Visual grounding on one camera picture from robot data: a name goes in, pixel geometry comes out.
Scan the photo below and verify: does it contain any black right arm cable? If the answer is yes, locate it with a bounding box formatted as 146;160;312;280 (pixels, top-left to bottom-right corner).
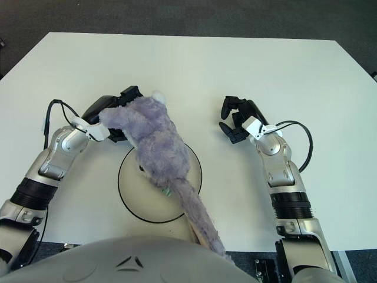
275;120;313;174

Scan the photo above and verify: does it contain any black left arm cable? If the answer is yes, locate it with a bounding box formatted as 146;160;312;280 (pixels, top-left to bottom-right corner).
29;99;86;263

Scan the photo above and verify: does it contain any purple plush bunny doll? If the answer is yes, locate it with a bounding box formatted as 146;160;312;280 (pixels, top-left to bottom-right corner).
98;90;236;266

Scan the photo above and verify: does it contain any white plate black rim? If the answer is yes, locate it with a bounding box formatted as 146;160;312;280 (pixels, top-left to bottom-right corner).
117;144;203;223

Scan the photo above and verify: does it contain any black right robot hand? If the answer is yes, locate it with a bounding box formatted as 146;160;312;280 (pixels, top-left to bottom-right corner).
218;95;270;144

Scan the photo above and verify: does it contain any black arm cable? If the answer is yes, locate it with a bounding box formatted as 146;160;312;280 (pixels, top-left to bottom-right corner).
275;120;313;174
29;99;86;263

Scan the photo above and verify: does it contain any grey metal table leg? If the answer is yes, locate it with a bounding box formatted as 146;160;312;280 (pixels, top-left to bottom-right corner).
332;251;358;281

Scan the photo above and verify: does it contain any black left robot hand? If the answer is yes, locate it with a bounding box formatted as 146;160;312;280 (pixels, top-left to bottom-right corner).
81;85;145;144

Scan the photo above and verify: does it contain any grey robot torso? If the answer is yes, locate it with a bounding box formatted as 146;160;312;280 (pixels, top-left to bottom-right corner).
0;235;283;283

